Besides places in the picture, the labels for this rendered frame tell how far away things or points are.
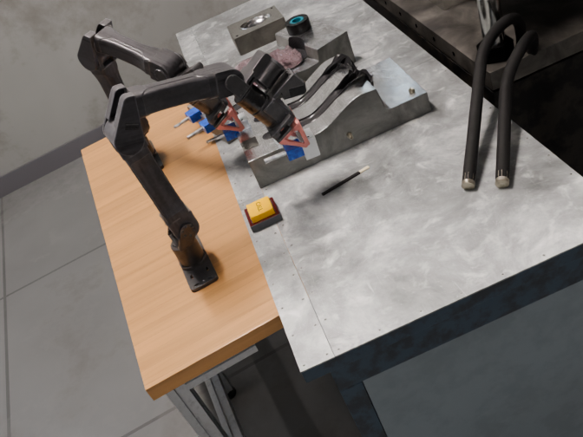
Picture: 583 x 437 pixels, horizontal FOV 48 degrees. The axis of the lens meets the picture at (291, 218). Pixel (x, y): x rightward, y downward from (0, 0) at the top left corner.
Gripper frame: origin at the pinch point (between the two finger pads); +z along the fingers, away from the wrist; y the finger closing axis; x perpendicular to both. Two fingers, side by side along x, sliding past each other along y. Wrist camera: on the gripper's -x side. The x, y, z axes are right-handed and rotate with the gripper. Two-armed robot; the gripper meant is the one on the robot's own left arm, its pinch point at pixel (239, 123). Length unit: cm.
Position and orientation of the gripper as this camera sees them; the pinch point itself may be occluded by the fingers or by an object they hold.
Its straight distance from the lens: 184.0
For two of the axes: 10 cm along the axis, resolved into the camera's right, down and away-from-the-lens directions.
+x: -6.3, 7.2, 2.9
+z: 7.3, 4.3, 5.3
